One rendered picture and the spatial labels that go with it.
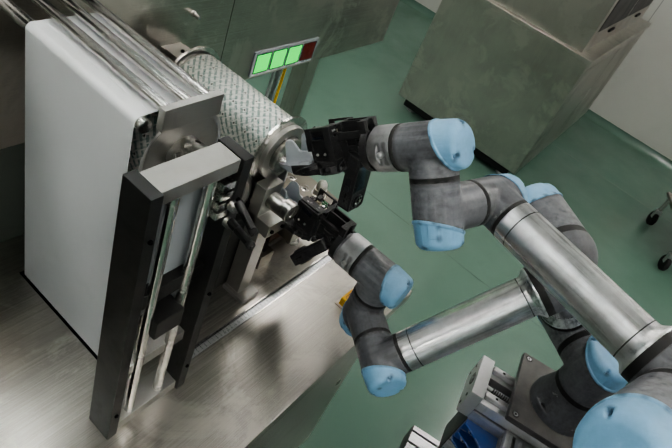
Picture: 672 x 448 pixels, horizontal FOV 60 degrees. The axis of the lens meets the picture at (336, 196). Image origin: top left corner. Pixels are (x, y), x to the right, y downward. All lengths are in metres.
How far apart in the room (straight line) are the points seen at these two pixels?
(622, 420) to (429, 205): 0.36
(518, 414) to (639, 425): 0.81
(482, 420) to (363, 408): 0.82
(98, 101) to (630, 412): 0.73
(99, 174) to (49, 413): 0.43
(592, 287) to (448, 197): 0.23
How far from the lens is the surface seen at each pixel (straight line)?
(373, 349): 1.13
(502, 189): 0.96
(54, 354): 1.18
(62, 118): 0.93
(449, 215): 0.87
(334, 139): 0.95
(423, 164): 0.86
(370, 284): 1.13
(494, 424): 1.62
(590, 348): 1.45
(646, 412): 0.75
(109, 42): 0.90
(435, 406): 2.50
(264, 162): 1.07
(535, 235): 0.92
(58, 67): 0.89
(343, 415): 2.31
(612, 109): 5.55
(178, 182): 0.69
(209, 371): 1.18
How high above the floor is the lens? 1.89
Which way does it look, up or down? 37 degrees down
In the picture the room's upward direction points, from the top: 24 degrees clockwise
